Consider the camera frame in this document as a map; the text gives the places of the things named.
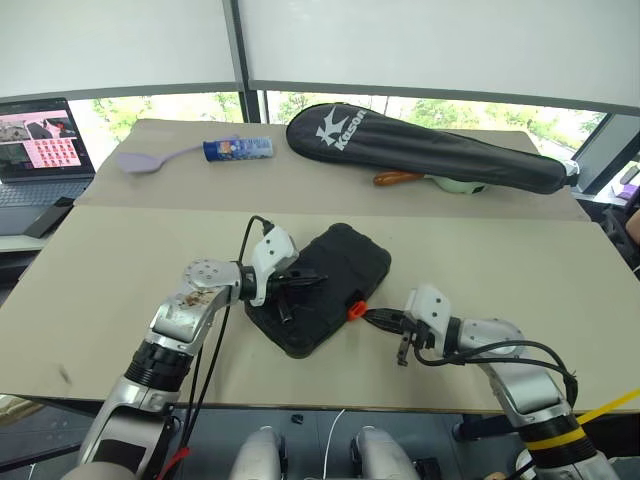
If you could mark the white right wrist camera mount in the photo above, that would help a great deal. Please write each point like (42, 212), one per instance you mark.
(432, 310)

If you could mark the purple box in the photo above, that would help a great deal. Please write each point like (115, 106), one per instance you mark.
(631, 191)

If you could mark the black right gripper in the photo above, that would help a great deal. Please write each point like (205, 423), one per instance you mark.
(420, 336)

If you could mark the black Kason racket bag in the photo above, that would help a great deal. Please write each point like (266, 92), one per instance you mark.
(425, 145)

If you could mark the dark grey laptop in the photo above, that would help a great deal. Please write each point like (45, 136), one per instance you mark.
(37, 140)

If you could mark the black smartphone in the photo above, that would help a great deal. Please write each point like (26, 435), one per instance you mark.
(49, 217)

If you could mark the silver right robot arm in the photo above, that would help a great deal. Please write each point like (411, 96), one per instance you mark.
(520, 380)

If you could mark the silver rounded robot leg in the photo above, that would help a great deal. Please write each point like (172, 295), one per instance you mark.
(257, 452)
(380, 452)

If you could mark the black plastic tool case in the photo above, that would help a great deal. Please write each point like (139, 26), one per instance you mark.
(345, 270)

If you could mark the white green bowl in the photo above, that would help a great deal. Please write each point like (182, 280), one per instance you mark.
(460, 186)

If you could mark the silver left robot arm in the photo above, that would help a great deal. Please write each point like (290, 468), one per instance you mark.
(165, 325)

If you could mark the black table base bar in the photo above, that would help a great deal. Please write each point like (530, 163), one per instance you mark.
(485, 426)

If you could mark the grey window frame post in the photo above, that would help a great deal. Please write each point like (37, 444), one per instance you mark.
(247, 95)

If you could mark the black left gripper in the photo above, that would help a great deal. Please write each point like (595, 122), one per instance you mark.
(285, 284)

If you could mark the blue printed can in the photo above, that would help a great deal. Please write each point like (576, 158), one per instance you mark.
(240, 149)

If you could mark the dark monitor panel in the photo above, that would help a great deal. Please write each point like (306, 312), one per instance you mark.
(600, 155)

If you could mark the seated person dark clothes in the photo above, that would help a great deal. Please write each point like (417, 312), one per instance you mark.
(627, 235)

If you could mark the white roller blind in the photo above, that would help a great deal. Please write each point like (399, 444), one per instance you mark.
(115, 40)
(440, 40)

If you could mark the small black floor clip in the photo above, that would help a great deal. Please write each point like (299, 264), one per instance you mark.
(297, 417)

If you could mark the purple silicone spatula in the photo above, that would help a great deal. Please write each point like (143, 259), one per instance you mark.
(137, 162)

